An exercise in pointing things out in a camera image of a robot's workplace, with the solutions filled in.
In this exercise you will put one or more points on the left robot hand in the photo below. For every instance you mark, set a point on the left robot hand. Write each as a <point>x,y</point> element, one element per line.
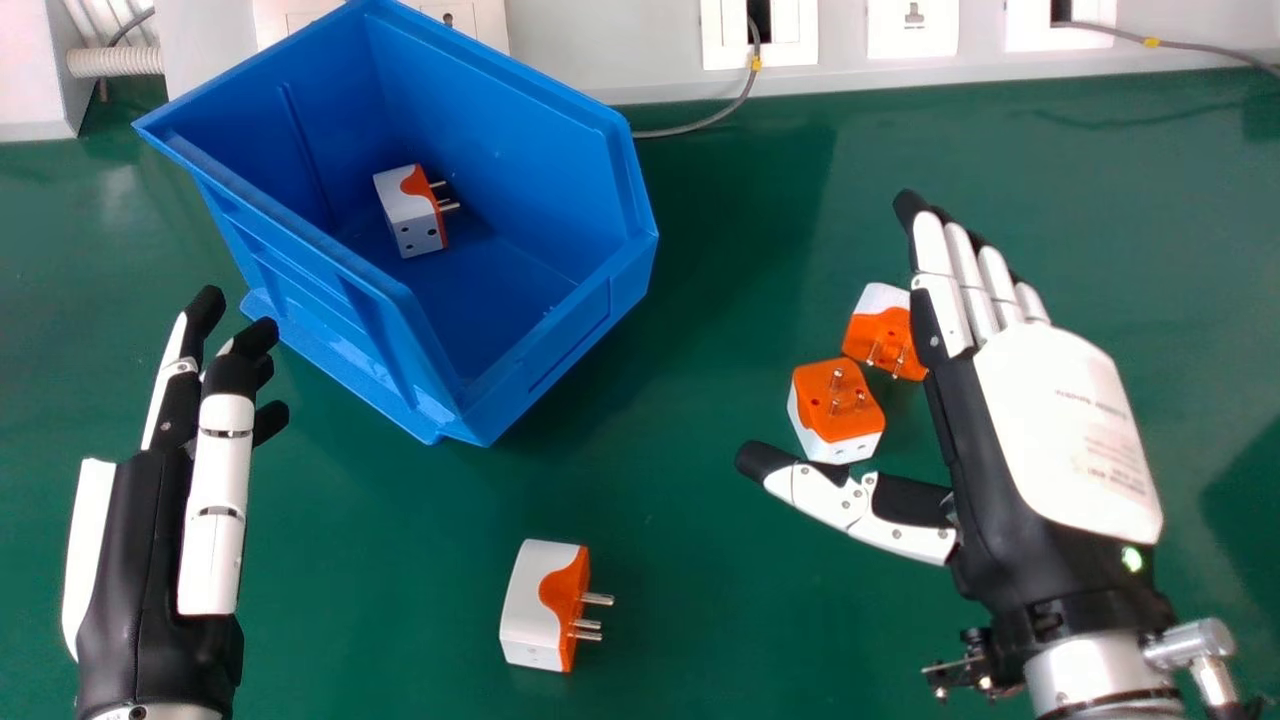
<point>135,560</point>

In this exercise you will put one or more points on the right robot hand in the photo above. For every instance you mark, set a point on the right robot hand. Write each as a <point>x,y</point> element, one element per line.
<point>1040,470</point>

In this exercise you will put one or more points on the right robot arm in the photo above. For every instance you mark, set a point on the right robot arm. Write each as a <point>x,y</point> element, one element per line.
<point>1110,675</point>

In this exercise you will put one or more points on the white-and-orange plug adapter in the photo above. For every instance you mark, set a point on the white-and-orange plug adapter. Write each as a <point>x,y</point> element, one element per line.
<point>880,325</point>
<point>412,208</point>
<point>545,605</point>
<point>835,410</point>

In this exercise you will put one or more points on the blue plastic bin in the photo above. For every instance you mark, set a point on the blue plastic bin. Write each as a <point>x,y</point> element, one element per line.
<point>480,260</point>

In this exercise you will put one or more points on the white wall socket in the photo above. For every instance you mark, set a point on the white wall socket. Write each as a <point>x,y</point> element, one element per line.
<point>758,35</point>
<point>465,18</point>
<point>912,28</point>
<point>1060,25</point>

